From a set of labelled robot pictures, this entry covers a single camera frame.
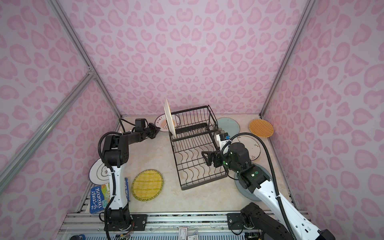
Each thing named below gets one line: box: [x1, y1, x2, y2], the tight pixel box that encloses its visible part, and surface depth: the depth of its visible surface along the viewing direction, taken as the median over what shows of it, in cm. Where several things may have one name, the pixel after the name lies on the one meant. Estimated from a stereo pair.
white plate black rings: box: [88, 158, 110, 185], surface depth 92 cm
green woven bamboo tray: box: [131, 169, 164, 202], surface depth 86 cm
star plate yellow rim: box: [164, 98, 177, 138], surface depth 71 cm
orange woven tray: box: [248, 118, 274, 138], surface depth 114 cm
